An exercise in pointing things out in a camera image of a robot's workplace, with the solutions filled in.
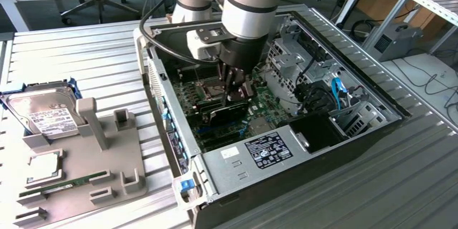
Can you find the silver chipset heatsink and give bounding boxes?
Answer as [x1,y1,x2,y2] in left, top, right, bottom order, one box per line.
[248,117,273,136]

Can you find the installed RAM stick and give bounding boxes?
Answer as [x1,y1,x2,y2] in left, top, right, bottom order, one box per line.
[197,99,229,114]

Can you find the black fan shroud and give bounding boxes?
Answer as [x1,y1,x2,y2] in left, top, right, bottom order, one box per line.
[287,112,350,154]

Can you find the brown wooden panel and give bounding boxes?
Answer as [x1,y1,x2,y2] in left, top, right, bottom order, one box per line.
[352,0,450,35]

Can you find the green motherboard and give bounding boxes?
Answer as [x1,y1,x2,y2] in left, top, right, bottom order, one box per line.
[171,61,298,155]

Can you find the green graphics card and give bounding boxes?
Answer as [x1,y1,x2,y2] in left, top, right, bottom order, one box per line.
[200,100,251,127]

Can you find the grey parts rack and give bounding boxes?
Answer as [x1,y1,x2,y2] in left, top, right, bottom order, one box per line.
[13,97,151,227]

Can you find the green RAM stick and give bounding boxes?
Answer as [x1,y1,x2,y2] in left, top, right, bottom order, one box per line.
[17,170,108,197]

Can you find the silver power supply unit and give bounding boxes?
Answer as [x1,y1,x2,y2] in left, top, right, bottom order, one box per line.
[200,125,312,196]

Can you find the CPU socket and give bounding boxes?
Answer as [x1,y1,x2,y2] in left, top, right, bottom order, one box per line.
[195,78,228,101]

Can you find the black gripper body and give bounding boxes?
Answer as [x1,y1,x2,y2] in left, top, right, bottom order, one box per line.
[217,36,269,73]

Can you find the grey box with handle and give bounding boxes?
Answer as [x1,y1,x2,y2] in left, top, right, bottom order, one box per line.
[371,23,426,63]

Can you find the silver CPU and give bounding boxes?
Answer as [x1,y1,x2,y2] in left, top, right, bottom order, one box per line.
[26,153,61,184]

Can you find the open PC case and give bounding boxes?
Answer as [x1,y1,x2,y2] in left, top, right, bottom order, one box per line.
[132,10,412,229]

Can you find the black office chair base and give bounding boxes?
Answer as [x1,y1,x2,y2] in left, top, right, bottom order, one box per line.
[58,0,141,26]

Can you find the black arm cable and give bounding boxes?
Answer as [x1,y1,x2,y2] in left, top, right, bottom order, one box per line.
[139,0,223,65]

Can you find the silver disk bay cage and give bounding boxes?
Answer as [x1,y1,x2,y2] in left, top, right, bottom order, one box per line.
[265,16,346,98]

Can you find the silver hard disk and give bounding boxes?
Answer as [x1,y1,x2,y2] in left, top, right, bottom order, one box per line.
[1,86,81,141]

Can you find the aluminium frame shelf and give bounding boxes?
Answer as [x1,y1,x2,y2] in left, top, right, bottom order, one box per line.
[362,0,458,56]

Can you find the blue disk wire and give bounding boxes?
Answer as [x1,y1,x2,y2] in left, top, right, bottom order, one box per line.
[331,77,347,112]

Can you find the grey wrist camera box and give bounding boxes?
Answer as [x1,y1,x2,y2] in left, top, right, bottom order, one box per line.
[185,27,231,60]

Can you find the black power wire bundle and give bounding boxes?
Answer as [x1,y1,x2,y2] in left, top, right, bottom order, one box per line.
[295,82,339,116]

